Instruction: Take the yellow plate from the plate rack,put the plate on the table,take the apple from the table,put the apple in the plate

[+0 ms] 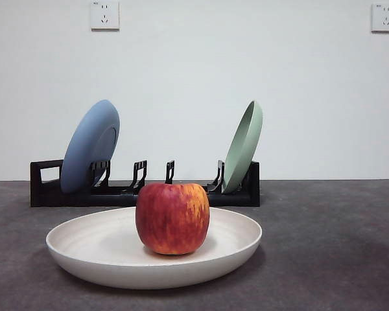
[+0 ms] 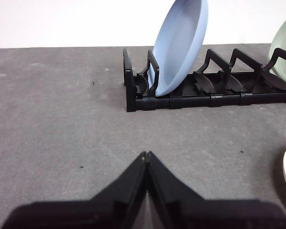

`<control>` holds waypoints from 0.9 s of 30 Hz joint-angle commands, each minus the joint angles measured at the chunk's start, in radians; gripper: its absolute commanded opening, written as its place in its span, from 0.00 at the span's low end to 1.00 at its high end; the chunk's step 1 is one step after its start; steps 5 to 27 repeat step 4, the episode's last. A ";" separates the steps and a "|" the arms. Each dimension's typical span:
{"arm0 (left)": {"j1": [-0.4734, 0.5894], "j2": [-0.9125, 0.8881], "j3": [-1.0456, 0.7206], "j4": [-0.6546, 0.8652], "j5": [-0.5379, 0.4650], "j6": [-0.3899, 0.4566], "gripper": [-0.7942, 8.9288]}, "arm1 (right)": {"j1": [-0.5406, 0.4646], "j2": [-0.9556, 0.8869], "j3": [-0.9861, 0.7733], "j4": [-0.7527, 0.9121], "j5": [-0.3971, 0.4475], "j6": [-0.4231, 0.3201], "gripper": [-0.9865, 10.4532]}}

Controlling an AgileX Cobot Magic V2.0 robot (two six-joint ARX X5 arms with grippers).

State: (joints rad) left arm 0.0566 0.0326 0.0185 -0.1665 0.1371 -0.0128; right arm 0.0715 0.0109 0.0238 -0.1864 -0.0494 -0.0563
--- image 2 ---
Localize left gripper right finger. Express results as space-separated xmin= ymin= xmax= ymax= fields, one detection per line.
xmin=146 ymin=150 xmax=286 ymax=229

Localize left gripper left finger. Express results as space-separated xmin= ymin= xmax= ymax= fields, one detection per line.
xmin=1 ymin=151 xmax=149 ymax=229

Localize black plastic plate rack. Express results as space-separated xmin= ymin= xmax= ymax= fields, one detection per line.
xmin=123 ymin=47 xmax=286 ymax=113

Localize blue plate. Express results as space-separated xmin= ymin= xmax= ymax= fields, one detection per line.
xmin=153 ymin=0 xmax=209 ymax=97

